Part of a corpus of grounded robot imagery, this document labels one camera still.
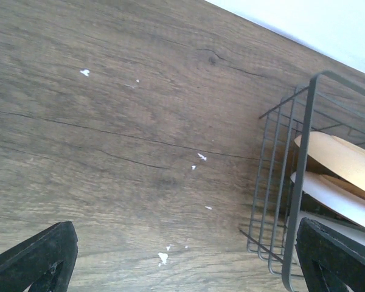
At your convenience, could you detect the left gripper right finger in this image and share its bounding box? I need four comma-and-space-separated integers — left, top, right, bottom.
296, 218, 365, 291

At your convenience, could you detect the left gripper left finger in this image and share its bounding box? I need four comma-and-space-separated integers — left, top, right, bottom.
0, 221, 78, 291

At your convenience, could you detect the white blue striped plate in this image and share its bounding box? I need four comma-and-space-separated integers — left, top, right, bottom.
302, 172, 365, 228

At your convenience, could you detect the orange plastic plate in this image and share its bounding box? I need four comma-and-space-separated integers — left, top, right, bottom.
307, 131, 365, 185

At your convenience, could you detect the dark wire dish rack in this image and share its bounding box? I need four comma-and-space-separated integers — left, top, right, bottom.
243, 71, 365, 291

